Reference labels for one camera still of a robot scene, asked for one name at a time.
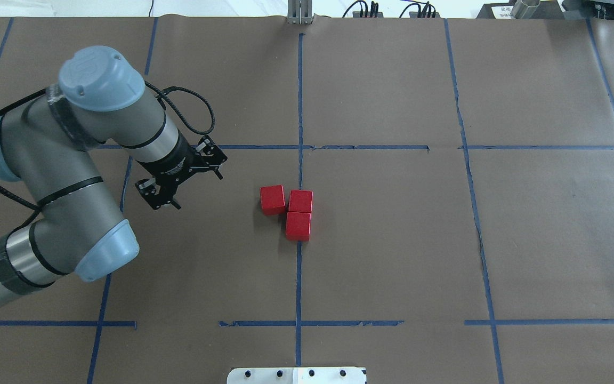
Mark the silver metal cup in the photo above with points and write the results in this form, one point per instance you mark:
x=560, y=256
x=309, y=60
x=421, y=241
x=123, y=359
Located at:
x=524, y=9

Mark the aluminium frame post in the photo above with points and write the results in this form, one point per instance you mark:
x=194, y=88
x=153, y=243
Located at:
x=300, y=12

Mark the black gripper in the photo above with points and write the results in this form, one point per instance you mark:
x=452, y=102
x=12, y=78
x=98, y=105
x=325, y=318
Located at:
x=172, y=164

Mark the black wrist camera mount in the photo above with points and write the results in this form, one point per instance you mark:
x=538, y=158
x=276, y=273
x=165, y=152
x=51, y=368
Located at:
x=207, y=154

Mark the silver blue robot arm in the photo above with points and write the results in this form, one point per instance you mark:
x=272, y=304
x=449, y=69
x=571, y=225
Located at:
x=45, y=164

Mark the white pedestal column base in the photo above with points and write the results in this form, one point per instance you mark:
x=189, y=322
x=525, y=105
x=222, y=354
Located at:
x=325, y=374

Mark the red wooden block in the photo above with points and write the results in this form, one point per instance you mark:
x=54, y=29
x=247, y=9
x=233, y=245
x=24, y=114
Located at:
x=272, y=200
x=300, y=201
x=298, y=226

